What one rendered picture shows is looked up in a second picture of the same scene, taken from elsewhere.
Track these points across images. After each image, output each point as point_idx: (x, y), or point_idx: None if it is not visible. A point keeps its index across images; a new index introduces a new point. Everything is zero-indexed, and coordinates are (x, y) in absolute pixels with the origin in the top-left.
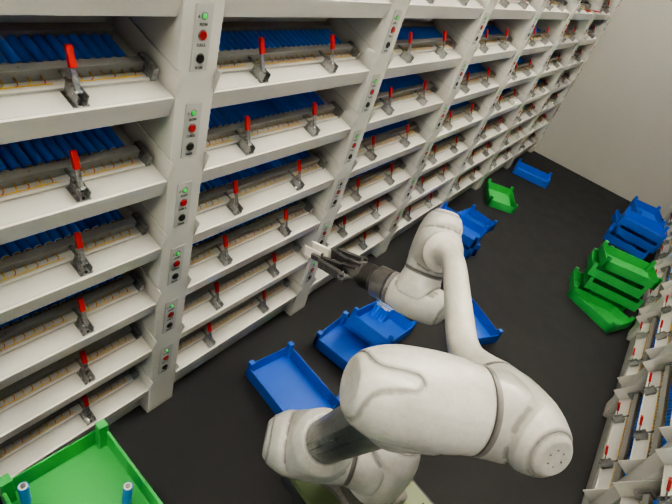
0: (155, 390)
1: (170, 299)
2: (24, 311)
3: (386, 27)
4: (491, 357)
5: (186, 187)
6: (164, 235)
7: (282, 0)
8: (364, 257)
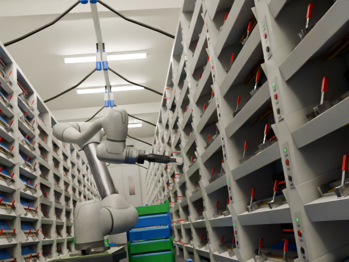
0: (210, 257)
1: (202, 190)
2: (192, 170)
3: (206, 33)
4: (74, 128)
5: (195, 132)
6: (195, 152)
7: (192, 60)
8: (152, 153)
